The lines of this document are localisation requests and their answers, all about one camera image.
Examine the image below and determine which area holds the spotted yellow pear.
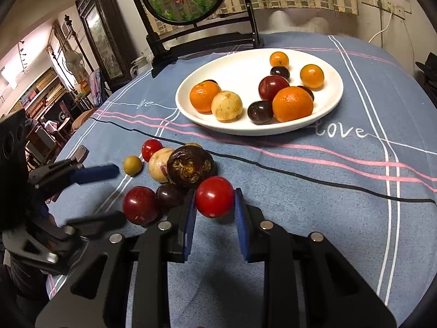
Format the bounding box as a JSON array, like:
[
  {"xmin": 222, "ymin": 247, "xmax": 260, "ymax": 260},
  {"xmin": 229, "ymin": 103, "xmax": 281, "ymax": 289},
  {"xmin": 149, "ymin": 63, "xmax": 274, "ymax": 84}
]
[{"xmin": 211, "ymin": 91, "xmax": 243, "ymax": 122}]

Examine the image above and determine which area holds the small dark cherry centre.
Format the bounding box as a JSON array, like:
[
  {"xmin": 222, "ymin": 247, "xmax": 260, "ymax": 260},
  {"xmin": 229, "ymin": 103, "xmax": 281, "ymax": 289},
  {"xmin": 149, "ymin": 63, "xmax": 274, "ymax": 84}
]
[{"xmin": 156, "ymin": 183, "xmax": 186, "ymax": 210}]

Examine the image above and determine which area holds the beige potato fruit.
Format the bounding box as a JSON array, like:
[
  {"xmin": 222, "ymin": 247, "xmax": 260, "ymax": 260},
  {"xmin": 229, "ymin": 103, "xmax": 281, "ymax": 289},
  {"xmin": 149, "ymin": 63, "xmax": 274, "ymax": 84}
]
[{"xmin": 148, "ymin": 147, "xmax": 174, "ymax": 183}]

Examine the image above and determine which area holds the white oval plate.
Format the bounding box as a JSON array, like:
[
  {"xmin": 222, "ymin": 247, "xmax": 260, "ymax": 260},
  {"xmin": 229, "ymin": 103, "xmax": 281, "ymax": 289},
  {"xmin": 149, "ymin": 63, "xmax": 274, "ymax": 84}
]
[{"xmin": 176, "ymin": 48, "xmax": 344, "ymax": 136}]

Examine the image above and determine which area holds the orange mandarin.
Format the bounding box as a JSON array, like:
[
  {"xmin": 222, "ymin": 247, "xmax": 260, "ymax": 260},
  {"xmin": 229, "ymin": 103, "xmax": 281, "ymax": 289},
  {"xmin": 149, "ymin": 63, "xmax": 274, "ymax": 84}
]
[
  {"xmin": 190, "ymin": 80, "xmax": 222, "ymax": 113},
  {"xmin": 300, "ymin": 64, "xmax": 324, "ymax": 90}
]

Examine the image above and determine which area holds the large front orange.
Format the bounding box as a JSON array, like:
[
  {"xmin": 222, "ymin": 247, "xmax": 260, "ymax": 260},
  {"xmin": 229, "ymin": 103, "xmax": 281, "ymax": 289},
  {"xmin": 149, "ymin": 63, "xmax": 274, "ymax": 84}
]
[{"xmin": 272, "ymin": 87, "xmax": 313, "ymax": 122}]

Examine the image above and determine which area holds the wall power strip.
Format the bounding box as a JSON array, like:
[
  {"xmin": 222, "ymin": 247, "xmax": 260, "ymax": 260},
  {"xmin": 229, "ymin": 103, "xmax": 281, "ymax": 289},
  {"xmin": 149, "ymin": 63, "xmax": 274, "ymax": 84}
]
[{"xmin": 361, "ymin": 0, "xmax": 406, "ymax": 20}]

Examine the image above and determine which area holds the small yellow longan back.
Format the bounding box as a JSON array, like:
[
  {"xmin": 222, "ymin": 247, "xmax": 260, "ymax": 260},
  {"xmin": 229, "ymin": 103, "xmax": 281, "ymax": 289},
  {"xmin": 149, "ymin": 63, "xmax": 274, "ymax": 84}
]
[{"xmin": 185, "ymin": 143, "xmax": 202, "ymax": 148}]

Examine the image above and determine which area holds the dark red plum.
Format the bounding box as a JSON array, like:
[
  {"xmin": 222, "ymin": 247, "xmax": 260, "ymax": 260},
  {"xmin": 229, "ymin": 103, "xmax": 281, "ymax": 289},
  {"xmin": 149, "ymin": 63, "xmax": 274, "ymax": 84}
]
[{"xmin": 122, "ymin": 186, "xmax": 159, "ymax": 226}]

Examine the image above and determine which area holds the blue striped tablecloth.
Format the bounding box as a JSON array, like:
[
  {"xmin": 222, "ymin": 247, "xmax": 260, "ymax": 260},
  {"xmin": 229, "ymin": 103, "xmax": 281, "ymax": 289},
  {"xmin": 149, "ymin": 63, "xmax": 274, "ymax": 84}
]
[{"xmin": 48, "ymin": 33, "xmax": 436, "ymax": 327}]

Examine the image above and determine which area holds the white kettle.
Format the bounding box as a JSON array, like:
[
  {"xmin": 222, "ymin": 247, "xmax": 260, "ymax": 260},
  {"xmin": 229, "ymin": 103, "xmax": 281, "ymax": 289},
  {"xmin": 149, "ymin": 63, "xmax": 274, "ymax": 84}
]
[{"xmin": 130, "ymin": 55, "xmax": 149, "ymax": 78}]

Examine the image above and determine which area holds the dark wrinkled passion fruit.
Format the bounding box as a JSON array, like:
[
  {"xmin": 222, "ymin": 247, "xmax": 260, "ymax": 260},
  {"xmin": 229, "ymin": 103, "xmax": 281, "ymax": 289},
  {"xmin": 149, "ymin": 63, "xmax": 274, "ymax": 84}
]
[{"xmin": 167, "ymin": 145, "xmax": 216, "ymax": 188}]

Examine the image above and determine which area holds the small yellow green longan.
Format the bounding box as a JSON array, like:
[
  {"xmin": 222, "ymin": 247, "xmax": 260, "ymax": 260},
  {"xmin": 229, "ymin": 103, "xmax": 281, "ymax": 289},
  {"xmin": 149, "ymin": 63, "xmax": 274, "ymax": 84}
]
[{"xmin": 123, "ymin": 156, "xmax": 143, "ymax": 177}]

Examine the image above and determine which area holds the standing fan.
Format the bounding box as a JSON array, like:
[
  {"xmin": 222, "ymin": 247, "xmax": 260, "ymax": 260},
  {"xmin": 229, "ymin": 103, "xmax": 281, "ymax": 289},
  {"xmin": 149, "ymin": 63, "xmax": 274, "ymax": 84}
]
[{"xmin": 64, "ymin": 50, "xmax": 89, "ymax": 83}]

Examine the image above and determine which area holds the red cherry tomato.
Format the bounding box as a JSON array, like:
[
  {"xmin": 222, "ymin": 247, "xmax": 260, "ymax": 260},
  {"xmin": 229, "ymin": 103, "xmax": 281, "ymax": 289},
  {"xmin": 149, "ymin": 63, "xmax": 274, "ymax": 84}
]
[
  {"xmin": 141, "ymin": 139, "xmax": 163, "ymax": 162},
  {"xmin": 195, "ymin": 176, "xmax": 235, "ymax": 218}
]

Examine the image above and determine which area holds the round goldfish screen stand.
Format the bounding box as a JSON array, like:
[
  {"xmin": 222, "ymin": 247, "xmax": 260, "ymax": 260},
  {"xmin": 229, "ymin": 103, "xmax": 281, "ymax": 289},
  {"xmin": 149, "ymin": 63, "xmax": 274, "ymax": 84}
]
[{"xmin": 133, "ymin": 0, "xmax": 264, "ymax": 78}]

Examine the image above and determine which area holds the yellow orange small tomato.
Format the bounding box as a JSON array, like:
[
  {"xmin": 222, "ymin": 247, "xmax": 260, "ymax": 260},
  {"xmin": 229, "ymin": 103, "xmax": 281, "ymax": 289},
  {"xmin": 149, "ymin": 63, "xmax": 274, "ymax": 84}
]
[{"xmin": 269, "ymin": 51, "xmax": 290, "ymax": 68}]

